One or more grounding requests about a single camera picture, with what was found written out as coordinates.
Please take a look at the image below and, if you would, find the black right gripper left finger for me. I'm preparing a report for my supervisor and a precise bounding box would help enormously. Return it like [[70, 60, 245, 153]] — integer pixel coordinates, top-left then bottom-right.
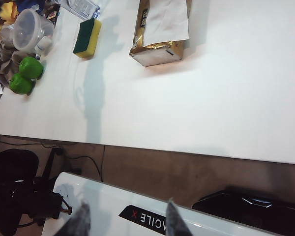
[[57, 199, 91, 236]]

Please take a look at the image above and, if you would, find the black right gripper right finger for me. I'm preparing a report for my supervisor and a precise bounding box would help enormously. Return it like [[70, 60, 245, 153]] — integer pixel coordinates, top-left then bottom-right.
[[165, 197, 193, 236]]

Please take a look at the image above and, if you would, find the clear plastic measuring cup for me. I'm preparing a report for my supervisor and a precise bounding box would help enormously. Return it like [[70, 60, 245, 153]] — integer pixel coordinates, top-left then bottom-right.
[[12, 8, 55, 53]]

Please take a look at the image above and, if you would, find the black glossy base cover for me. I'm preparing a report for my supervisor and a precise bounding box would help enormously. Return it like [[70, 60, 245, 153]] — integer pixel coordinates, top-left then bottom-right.
[[191, 188, 295, 236]]

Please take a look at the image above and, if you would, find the clear Ganten water bottle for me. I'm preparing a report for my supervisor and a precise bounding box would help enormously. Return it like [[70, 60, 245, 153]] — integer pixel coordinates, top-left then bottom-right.
[[59, 0, 101, 21]]

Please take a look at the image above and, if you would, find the crumpled paper bread bag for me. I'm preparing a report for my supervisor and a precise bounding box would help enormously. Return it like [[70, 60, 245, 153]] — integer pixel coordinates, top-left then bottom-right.
[[128, 0, 193, 68]]

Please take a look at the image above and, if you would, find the yellow sponge green scouring top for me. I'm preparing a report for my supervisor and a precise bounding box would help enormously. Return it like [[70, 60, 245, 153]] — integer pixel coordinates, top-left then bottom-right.
[[72, 19, 103, 59]]

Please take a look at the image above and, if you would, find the white tissue sheet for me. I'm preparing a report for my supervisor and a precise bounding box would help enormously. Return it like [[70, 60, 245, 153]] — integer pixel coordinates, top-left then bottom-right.
[[143, 0, 190, 47]]

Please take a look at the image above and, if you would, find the blue packet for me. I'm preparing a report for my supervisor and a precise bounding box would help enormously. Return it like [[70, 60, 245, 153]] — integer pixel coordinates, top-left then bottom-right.
[[16, 0, 49, 12]]

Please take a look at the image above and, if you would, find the yellow bag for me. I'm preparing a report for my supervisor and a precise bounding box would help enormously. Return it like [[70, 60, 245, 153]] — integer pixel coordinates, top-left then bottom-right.
[[0, 0, 20, 27]]

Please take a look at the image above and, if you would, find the black floor cable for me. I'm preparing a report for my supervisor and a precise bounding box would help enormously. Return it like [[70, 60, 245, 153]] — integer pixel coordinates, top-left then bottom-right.
[[63, 145, 106, 182]]

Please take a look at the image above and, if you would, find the grey cloth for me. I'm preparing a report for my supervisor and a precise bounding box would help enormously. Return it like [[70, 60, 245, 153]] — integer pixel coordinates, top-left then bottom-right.
[[0, 40, 24, 87]]

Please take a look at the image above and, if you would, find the small white bottle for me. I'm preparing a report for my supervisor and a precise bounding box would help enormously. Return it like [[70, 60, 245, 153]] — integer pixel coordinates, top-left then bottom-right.
[[35, 36, 53, 57]]

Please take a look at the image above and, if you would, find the black metal stand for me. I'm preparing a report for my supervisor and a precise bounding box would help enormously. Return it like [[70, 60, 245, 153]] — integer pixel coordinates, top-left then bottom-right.
[[41, 147, 65, 183]]

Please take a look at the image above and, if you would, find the green apple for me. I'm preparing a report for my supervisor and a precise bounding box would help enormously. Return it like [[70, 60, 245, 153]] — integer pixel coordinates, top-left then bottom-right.
[[9, 72, 35, 95], [18, 56, 45, 80]]

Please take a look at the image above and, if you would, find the white AgileX robot base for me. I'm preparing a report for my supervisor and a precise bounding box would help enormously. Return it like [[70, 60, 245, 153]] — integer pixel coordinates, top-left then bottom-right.
[[41, 171, 295, 236]]

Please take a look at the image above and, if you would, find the dark printed packet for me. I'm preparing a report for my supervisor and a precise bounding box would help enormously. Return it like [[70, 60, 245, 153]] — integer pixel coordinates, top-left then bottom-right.
[[44, 2, 61, 25]]

